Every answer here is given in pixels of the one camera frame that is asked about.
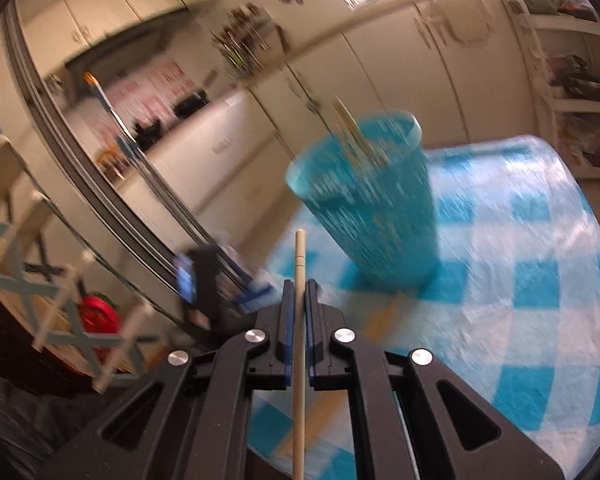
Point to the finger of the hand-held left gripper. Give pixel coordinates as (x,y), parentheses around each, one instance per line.
(255,296)
(202,280)

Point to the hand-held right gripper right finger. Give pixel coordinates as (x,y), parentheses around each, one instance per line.
(309,320)

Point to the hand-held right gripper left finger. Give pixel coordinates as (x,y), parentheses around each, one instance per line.
(290,310)

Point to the blue perforated plastic basket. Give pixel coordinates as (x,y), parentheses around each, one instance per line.
(380,210)

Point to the red round object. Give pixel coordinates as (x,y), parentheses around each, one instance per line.
(100,315)

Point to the mop with orange tip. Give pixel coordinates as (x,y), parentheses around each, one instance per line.
(125,130)

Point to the blue checkered tablecloth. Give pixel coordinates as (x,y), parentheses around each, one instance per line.
(505,310)

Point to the folding wooden chair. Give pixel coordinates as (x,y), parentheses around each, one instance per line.
(10,230)

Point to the dark cloth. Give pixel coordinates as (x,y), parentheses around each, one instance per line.
(15,410)

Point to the black range hood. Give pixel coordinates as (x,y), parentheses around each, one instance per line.
(125,45)

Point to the white base cabinet row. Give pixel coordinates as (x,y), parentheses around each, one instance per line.
(380,70)

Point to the white rolling cart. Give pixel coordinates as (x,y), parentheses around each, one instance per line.
(575,110)

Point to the dark pot with lid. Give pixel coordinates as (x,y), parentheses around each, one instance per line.
(580,80)

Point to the grey sliding door frame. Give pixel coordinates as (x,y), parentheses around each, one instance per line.
(80,160)

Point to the red paper wall decoration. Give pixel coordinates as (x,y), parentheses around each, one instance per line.
(150,90)

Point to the wall rack of cooking utensils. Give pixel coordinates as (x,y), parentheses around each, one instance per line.
(245,40)

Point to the white wall cabinet row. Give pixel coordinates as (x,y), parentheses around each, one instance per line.
(105,5)

